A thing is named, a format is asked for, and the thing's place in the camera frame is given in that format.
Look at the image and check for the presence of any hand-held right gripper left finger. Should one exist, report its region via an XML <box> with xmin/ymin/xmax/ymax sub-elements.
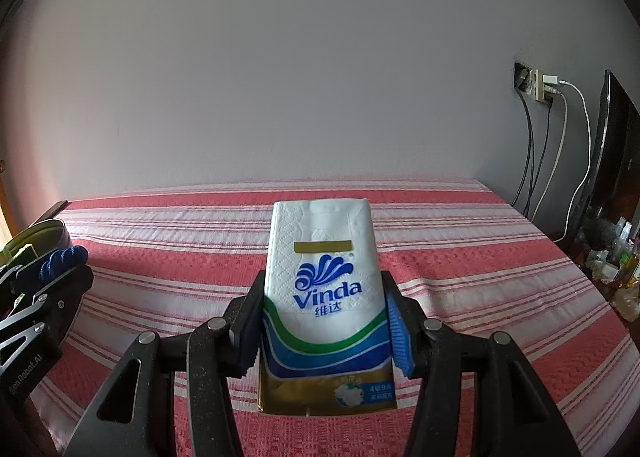
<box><xmin>62</xmin><ymin>269</ymin><xmax>266</xmax><ymax>457</ymax></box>

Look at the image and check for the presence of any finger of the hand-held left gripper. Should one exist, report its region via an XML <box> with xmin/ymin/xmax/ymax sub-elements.
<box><xmin>0</xmin><ymin>246</ymin><xmax>95</xmax><ymax>368</ymax></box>

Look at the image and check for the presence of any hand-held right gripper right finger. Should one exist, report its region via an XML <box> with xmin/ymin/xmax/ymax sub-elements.
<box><xmin>381</xmin><ymin>271</ymin><xmax>583</xmax><ymax>457</ymax></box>

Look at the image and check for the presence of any round metal basin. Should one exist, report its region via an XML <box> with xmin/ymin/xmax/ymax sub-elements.
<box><xmin>7</xmin><ymin>218</ymin><xmax>70</xmax><ymax>270</ymax></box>

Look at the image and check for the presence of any white blue tissue pack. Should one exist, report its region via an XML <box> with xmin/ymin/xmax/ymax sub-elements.
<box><xmin>257</xmin><ymin>198</ymin><xmax>398</xmax><ymax>413</ymax></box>

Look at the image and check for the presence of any red white striped tablecloth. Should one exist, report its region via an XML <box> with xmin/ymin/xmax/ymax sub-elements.
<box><xmin>27</xmin><ymin>177</ymin><xmax>631</xmax><ymax>457</ymax></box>

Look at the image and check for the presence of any group of small bottles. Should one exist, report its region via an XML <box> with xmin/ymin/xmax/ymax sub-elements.
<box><xmin>582</xmin><ymin>217</ymin><xmax>640</xmax><ymax>323</ymax></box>

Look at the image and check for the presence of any black flat screen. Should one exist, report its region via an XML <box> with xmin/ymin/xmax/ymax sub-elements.
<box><xmin>580</xmin><ymin>70</ymin><xmax>640</xmax><ymax>233</ymax></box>

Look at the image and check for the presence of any black cable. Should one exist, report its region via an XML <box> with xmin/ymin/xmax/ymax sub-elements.
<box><xmin>525</xmin><ymin>102</ymin><xmax>555</xmax><ymax>219</ymax></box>
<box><xmin>512</xmin><ymin>91</ymin><xmax>535</xmax><ymax>212</ymax></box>

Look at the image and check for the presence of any white cable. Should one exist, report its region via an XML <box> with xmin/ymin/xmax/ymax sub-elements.
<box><xmin>531</xmin><ymin>92</ymin><xmax>571</xmax><ymax>223</ymax></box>
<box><xmin>555</xmin><ymin>80</ymin><xmax>593</xmax><ymax>243</ymax></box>

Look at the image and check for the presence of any white wall socket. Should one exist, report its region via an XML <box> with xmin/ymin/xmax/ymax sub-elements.
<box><xmin>532</xmin><ymin>70</ymin><xmax>561</xmax><ymax>105</ymax></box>

